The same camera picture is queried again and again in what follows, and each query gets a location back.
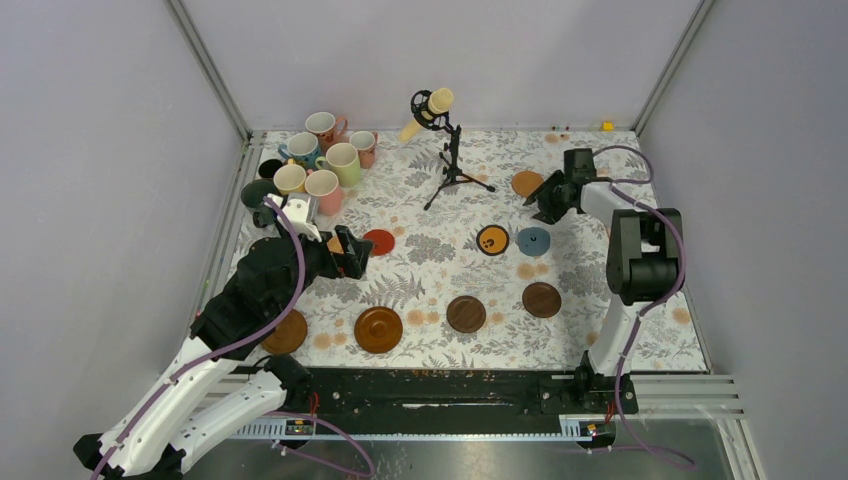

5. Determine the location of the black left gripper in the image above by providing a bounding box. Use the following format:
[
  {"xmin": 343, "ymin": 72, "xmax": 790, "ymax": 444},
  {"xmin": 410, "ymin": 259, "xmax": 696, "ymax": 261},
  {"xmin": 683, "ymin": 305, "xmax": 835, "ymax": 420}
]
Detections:
[{"xmin": 273, "ymin": 215, "xmax": 374, "ymax": 316}]

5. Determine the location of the light wooden round coaster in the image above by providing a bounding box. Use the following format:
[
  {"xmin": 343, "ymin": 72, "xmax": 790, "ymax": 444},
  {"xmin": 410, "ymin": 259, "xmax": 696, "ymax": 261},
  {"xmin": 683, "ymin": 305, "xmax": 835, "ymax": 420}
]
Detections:
[{"xmin": 511, "ymin": 170, "xmax": 545, "ymax": 198}]

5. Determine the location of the red round coaster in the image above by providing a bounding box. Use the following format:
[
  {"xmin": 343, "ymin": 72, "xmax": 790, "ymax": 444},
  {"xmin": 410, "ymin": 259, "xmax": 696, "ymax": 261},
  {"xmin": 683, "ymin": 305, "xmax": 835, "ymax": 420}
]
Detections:
[{"xmin": 363, "ymin": 229, "xmax": 395, "ymax": 256}]

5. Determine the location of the blue round coaster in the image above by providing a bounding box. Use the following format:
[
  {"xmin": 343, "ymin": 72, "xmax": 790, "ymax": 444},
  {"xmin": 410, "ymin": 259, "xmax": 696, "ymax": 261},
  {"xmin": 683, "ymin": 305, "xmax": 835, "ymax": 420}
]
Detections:
[{"xmin": 516, "ymin": 227, "xmax": 551, "ymax": 257}]

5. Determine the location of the orange black face coaster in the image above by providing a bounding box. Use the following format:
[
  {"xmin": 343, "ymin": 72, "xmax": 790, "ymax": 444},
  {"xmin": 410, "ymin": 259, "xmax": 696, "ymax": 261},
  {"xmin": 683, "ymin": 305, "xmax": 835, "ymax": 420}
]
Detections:
[{"xmin": 475, "ymin": 224, "xmax": 510, "ymax": 256}]

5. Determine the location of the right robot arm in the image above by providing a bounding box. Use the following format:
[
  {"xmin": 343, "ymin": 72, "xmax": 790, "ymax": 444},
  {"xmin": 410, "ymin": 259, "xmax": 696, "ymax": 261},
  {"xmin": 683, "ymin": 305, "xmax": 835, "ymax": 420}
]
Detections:
[{"xmin": 525, "ymin": 148, "xmax": 686, "ymax": 415}]

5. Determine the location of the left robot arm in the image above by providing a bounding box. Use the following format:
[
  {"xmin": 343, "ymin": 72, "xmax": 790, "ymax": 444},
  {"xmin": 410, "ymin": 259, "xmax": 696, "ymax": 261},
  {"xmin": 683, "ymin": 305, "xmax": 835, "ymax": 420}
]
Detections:
[{"xmin": 73, "ymin": 226, "xmax": 374, "ymax": 479}]

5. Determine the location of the brown wooden left coaster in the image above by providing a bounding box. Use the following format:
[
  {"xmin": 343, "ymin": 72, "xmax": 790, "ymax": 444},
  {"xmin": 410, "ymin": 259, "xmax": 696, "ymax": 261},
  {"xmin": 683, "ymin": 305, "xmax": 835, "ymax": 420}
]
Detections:
[{"xmin": 260, "ymin": 310, "xmax": 308, "ymax": 355}]

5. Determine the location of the dark brown right coaster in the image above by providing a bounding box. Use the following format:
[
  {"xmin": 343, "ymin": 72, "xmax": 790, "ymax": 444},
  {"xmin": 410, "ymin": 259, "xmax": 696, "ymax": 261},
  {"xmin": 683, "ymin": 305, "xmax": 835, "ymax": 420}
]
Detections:
[{"xmin": 522, "ymin": 282, "xmax": 562, "ymax": 319}]

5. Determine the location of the dark brown coaster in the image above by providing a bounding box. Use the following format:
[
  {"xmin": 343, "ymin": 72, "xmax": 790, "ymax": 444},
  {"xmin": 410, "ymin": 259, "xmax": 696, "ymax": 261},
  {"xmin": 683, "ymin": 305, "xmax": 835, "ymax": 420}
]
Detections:
[
  {"xmin": 522, "ymin": 282, "xmax": 562, "ymax": 319},
  {"xmin": 446, "ymin": 295, "xmax": 487, "ymax": 333}
]

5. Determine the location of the dark brown middle coaster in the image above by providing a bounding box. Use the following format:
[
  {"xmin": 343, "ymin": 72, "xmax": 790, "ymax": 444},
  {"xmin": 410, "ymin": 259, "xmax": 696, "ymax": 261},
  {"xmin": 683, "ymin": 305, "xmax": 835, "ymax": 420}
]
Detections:
[{"xmin": 446, "ymin": 295, "xmax": 487, "ymax": 333}]

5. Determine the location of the brown wooden knob lid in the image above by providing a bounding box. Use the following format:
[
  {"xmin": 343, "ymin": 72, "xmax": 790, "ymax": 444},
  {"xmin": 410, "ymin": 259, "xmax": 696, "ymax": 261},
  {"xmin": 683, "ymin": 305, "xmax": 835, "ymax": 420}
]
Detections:
[{"xmin": 354, "ymin": 306, "xmax": 403, "ymax": 354}]

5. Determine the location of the yellow mug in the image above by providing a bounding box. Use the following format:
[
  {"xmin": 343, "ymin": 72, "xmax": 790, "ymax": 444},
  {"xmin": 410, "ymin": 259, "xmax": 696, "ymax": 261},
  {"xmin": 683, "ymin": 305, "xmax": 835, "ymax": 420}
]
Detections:
[{"xmin": 273, "ymin": 163, "xmax": 308, "ymax": 195}]

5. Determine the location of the light green mug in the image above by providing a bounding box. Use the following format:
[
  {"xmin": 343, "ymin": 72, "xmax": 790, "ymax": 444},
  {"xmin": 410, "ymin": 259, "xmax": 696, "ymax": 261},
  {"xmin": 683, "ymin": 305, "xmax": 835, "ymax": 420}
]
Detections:
[{"xmin": 316, "ymin": 142, "xmax": 361, "ymax": 188}]

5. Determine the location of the floral table mat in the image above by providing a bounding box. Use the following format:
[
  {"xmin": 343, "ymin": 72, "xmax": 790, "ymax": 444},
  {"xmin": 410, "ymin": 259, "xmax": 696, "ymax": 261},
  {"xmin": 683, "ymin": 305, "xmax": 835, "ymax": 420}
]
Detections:
[{"xmin": 221, "ymin": 129, "xmax": 709, "ymax": 372}]

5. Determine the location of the dark green mug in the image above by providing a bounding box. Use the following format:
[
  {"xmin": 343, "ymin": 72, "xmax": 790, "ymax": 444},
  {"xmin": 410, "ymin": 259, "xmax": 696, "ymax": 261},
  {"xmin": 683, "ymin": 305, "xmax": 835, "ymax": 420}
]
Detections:
[{"xmin": 240, "ymin": 179, "xmax": 278, "ymax": 228}]

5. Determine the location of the small pink mug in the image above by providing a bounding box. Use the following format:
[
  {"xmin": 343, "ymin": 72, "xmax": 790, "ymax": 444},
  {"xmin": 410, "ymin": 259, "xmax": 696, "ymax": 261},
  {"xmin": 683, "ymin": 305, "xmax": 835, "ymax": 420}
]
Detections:
[{"xmin": 349, "ymin": 131, "xmax": 378, "ymax": 169}]

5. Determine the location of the blue patterned mug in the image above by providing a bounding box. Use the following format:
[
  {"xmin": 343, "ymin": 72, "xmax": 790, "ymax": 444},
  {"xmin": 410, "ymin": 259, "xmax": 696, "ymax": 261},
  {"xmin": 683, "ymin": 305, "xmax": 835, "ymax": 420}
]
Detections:
[{"xmin": 277, "ymin": 132, "xmax": 324, "ymax": 170}]

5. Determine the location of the black mug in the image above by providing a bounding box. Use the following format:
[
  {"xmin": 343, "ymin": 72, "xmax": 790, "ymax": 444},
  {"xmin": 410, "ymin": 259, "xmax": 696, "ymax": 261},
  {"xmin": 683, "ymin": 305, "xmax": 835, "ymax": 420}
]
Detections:
[{"xmin": 256, "ymin": 159, "xmax": 284, "ymax": 180}]

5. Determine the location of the black microphone tripod stand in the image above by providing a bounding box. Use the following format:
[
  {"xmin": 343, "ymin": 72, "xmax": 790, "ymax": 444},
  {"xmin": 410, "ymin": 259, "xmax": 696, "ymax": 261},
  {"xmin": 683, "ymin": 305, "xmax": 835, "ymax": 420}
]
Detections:
[{"xmin": 423, "ymin": 121, "xmax": 496, "ymax": 211}]

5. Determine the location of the cream microphone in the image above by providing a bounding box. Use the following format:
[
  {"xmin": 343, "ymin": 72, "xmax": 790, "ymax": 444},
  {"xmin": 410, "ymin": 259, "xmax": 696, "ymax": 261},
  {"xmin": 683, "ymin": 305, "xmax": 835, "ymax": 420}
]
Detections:
[{"xmin": 398, "ymin": 88, "xmax": 454, "ymax": 143}]

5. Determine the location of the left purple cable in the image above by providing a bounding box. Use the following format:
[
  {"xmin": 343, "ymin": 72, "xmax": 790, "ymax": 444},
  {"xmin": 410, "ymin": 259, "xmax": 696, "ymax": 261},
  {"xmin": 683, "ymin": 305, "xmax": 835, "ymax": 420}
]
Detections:
[{"xmin": 89, "ymin": 195, "xmax": 307, "ymax": 480}]

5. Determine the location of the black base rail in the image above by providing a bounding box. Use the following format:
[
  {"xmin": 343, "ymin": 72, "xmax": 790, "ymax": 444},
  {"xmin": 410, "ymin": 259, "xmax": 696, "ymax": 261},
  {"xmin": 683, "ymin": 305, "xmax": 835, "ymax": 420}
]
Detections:
[{"xmin": 280, "ymin": 366, "xmax": 639, "ymax": 436}]

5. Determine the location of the salmon mug with handle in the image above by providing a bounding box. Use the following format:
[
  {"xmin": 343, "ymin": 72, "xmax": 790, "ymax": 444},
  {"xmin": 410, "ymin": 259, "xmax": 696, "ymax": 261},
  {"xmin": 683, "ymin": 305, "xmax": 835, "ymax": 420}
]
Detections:
[{"xmin": 305, "ymin": 112, "xmax": 349, "ymax": 152}]

